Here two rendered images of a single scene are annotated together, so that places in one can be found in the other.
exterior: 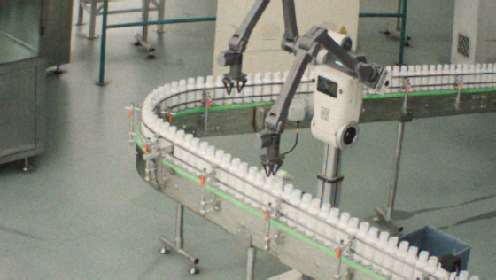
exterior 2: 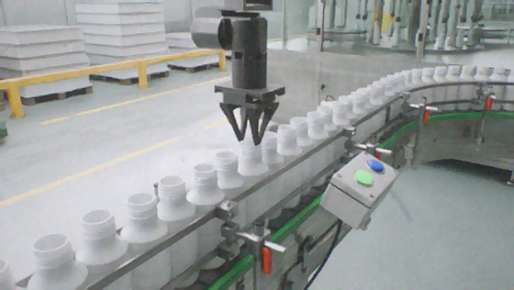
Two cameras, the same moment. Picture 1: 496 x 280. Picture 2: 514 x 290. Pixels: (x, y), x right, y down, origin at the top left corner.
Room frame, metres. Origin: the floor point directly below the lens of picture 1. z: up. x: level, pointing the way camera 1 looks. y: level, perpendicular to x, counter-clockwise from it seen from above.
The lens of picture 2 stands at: (4.21, -0.75, 1.40)
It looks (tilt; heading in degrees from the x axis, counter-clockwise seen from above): 20 degrees down; 78
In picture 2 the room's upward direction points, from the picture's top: straight up
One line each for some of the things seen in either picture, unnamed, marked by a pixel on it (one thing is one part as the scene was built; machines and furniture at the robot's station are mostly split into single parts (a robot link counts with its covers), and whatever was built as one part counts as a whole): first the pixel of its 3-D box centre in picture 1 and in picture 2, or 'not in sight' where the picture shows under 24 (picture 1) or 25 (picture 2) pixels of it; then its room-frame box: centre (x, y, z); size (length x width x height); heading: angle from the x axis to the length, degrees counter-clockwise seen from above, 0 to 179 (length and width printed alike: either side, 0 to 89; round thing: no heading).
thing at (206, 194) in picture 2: (287, 203); (206, 216); (4.25, -0.19, 1.08); 0.06 x 0.06 x 0.17
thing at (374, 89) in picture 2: (188, 151); (371, 114); (4.78, 0.29, 1.08); 0.06 x 0.06 x 0.17
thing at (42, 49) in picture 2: not in sight; (36, 61); (2.25, 5.90, 0.50); 1.23 x 1.04 x 1.00; 132
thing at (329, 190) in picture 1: (326, 209); not in sight; (4.95, -0.43, 0.74); 0.11 x 0.11 x 0.40; 42
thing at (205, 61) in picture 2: not in sight; (186, 50); (4.62, 7.93, 0.33); 1.23 x 1.04 x 0.66; 131
